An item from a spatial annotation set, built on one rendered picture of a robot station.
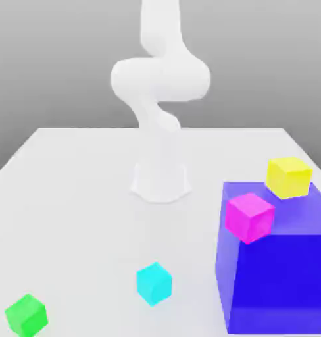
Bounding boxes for small magenta cube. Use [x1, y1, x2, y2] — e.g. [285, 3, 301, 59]
[224, 192, 276, 245]

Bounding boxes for small cyan cube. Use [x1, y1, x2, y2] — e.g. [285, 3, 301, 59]
[136, 261, 174, 307]

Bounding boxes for small yellow cube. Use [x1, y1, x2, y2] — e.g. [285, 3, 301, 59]
[265, 156, 314, 200]

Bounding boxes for small green cube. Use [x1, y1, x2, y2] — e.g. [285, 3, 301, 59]
[5, 293, 49, 337]

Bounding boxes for large blue box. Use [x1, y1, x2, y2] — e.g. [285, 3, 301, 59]
[214, 180, 321, 336]

